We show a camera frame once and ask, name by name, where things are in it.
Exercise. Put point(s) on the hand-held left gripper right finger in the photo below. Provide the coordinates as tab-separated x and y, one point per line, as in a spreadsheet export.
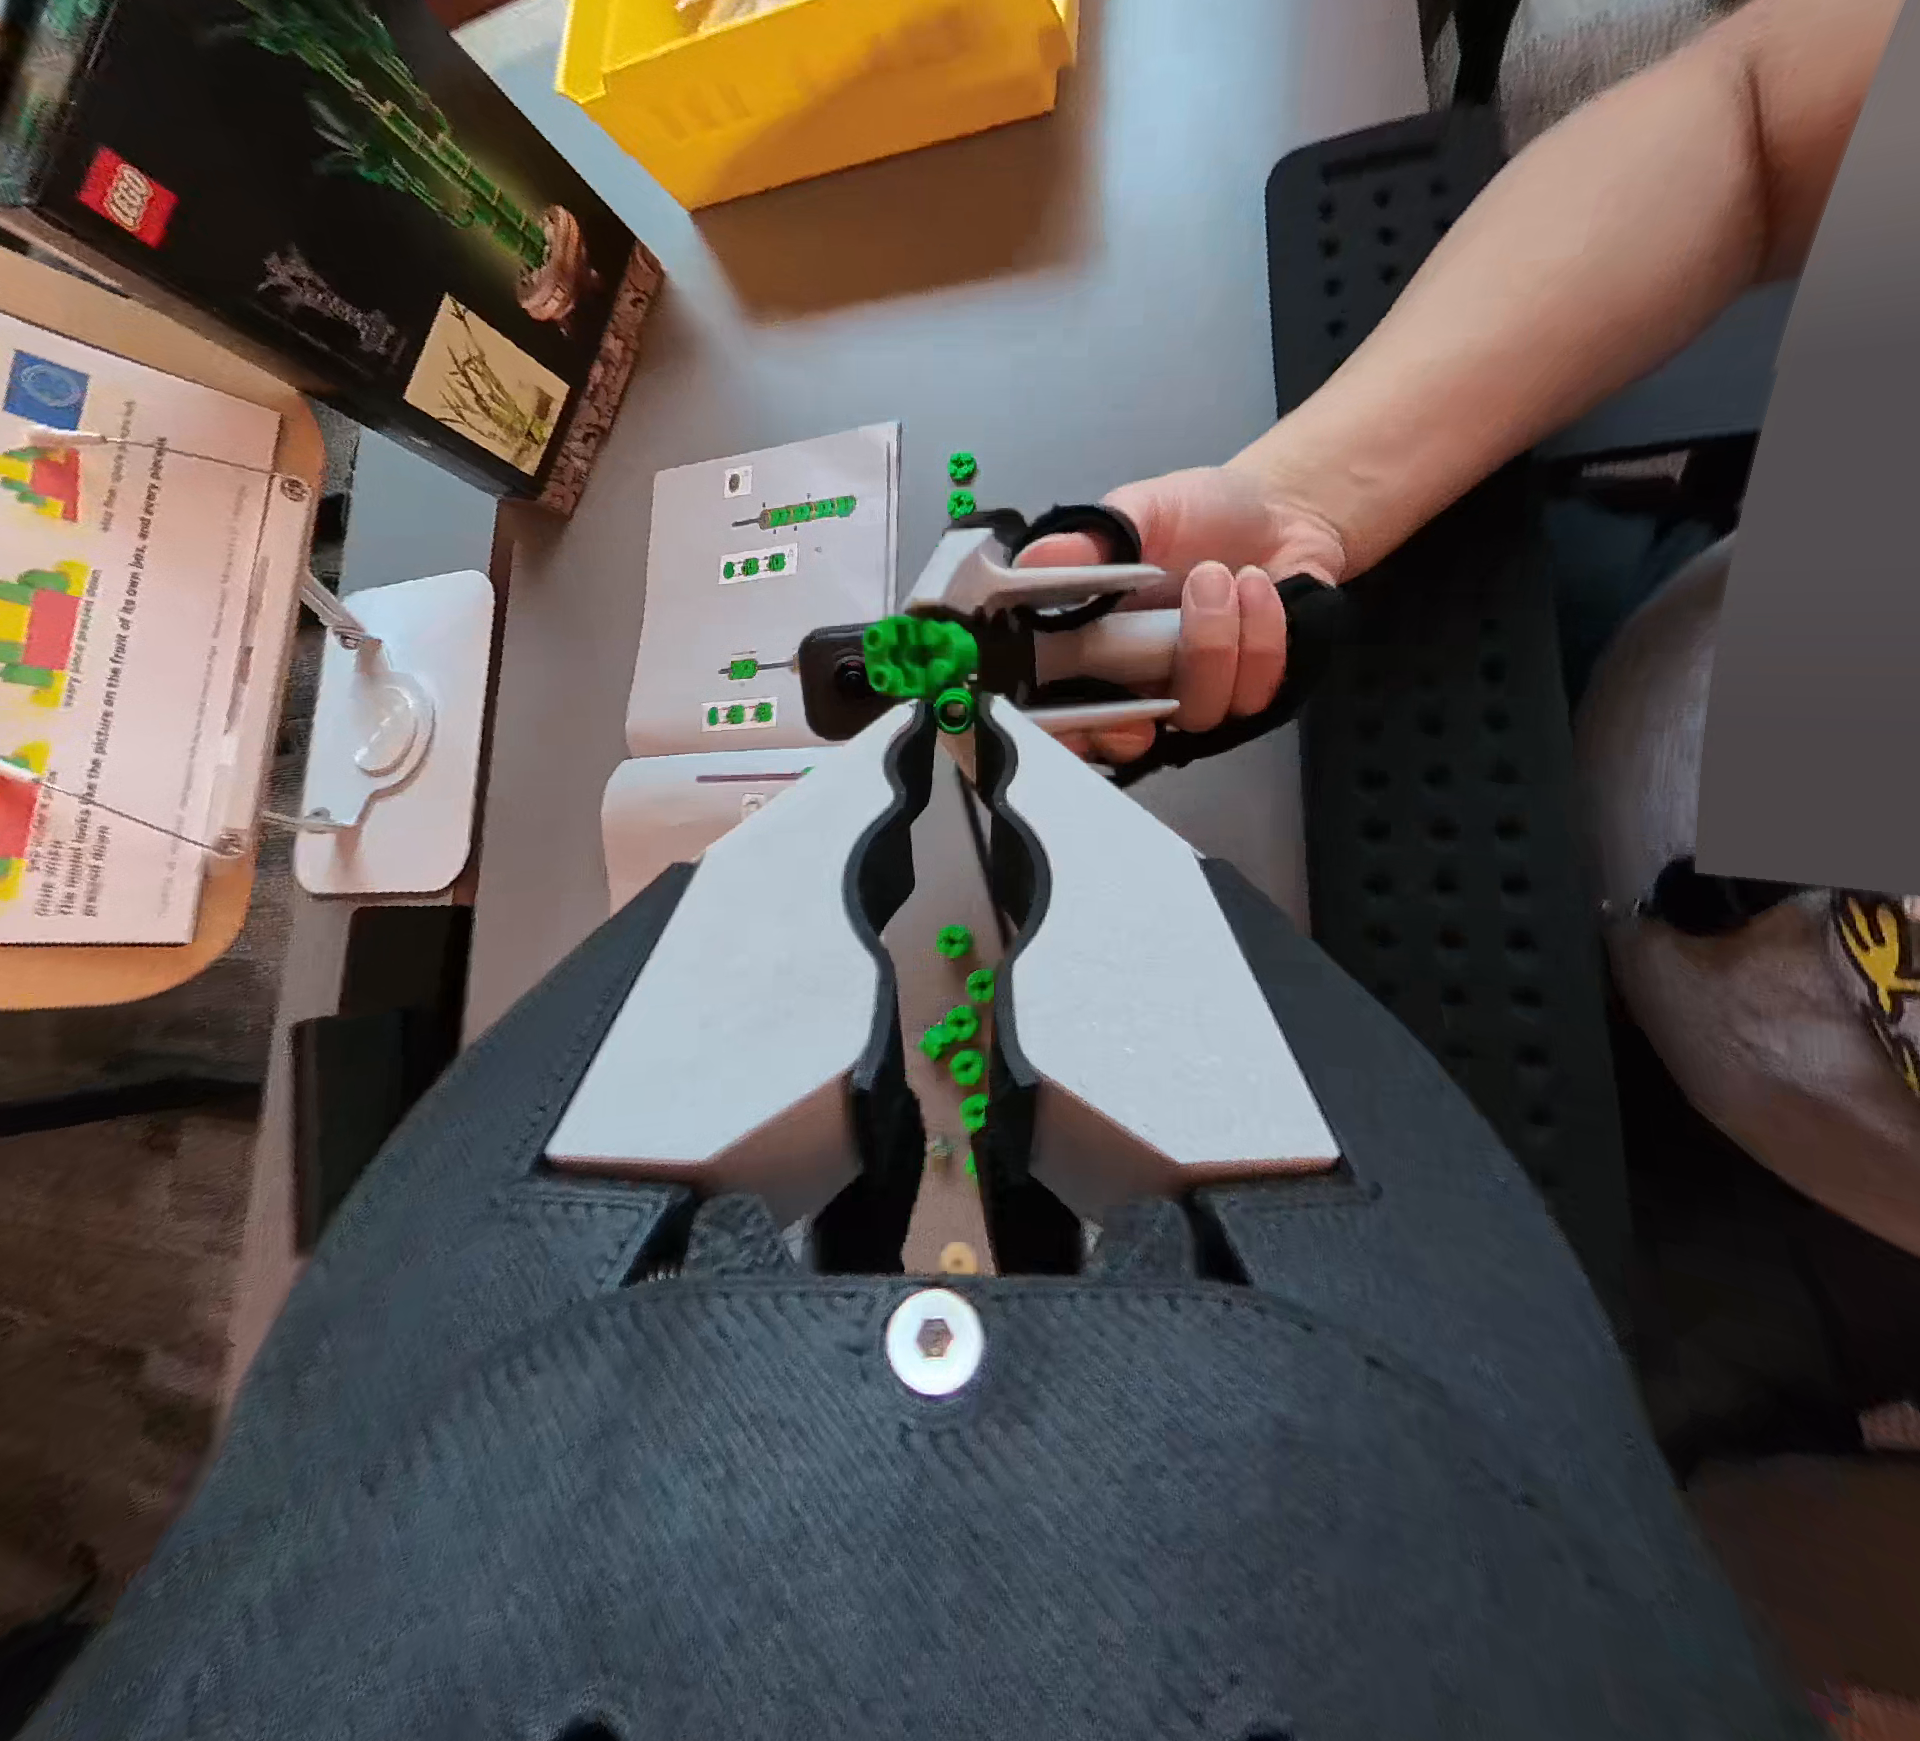
1156	1005

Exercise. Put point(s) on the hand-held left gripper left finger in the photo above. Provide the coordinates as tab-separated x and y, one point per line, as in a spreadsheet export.
750	991

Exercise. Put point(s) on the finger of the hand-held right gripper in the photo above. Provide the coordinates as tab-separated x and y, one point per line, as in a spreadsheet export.
960	578

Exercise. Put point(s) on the large green round brick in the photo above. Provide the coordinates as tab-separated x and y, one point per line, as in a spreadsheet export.
916	656

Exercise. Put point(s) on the person's right forearm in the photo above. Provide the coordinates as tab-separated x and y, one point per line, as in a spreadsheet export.
1500	315

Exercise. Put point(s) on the grey desk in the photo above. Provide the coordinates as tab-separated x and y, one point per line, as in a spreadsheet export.
1170	272

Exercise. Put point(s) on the person's right hand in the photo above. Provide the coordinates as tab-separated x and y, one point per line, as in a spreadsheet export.
1245	573

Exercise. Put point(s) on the white instruction booklet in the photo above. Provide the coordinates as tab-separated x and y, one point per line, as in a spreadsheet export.
781	601

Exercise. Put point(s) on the row of green round bricks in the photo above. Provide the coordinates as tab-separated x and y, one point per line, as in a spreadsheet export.
963	1066

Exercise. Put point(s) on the black perforated office chair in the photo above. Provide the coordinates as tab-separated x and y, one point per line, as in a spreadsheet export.
1440	870

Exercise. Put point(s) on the white stand base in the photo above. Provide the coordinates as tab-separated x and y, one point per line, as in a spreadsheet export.
405	750

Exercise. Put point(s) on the yellow plastic bin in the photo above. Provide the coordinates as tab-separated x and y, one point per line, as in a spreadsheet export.
840	76

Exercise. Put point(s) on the person's grey printed clothing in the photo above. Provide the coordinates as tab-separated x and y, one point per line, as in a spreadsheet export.
1726	1021

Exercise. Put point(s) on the instruction sheet on clipboard stand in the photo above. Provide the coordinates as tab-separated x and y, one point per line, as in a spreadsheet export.
293	452

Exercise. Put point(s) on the colour printed instruction sheet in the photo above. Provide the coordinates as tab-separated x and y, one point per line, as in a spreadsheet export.
134	601

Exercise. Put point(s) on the black toy set box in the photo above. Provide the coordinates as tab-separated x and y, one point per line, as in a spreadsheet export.
299	121

